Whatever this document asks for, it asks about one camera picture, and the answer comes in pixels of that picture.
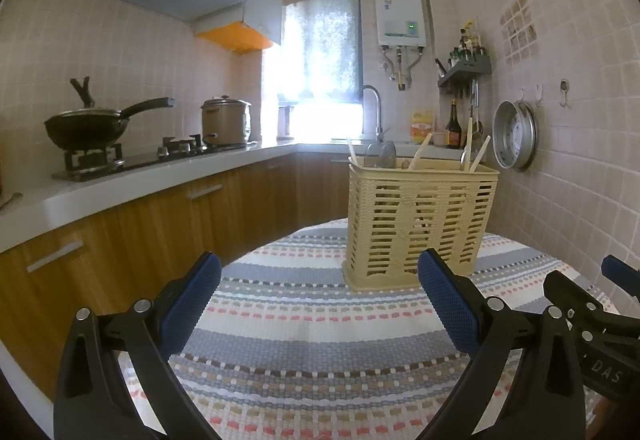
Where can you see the dark soy sauce bottle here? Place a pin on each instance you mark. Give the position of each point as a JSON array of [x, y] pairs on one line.
[[453, 132]]

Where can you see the metal wall hook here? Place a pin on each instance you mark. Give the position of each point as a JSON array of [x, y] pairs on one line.
[[564, 92]]

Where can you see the black gas stove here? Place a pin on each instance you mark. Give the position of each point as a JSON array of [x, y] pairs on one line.
[[150, 159]]

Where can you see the beige plastic utensil basket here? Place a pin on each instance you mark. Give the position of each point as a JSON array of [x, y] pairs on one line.
[[380, 230]]

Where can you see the row of seasoning bottles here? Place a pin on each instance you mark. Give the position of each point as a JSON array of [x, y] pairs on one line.
[[467, 47]]

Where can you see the grey wall spice rack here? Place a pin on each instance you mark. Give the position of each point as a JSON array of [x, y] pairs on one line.
[[465, 69]]

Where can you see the steel kitchen faucet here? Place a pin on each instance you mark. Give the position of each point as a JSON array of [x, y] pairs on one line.
[[378, 109]]

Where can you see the bright kitchen window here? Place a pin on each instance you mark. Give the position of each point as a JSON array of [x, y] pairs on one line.
[[320, 44]]

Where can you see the black wok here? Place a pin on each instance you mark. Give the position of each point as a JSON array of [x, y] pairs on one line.
[[85, 129]]

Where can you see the white kitchen countertop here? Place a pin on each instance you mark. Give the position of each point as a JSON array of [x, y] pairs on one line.
[[150, 180]]

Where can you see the wooden kitchen cabinets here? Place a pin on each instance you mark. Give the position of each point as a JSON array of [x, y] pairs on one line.
[[150, 230]]

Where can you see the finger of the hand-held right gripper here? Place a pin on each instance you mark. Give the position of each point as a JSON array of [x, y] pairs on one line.
[[570, 295], [622, 275]]

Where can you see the water heater pipes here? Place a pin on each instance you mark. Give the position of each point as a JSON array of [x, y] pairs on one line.
[[402, 67]]

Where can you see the white wall hook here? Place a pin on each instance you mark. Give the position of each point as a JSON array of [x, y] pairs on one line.
[[539, 93], [522, 93]]

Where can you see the yellow packet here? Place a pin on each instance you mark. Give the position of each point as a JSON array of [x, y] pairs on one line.
[[422, 127]]

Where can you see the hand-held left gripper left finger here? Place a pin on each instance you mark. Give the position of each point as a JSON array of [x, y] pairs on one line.
[[192, 300]]

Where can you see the striped woven tablecloth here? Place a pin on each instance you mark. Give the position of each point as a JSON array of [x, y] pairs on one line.
[[310, 360]]

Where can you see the hanging metal ladle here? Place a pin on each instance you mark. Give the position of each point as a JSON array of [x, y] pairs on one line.
[[476, 109]]

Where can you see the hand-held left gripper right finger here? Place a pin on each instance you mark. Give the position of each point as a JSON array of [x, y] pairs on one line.
[[447, 305]]

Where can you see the white water heater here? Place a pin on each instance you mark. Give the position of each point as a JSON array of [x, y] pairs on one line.
[[400, 9]]

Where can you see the dark metal utensil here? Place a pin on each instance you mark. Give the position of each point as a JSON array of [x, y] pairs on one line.
[[465, 159]]

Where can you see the steel rice cooker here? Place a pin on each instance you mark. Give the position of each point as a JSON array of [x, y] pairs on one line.
[[225, 122]]

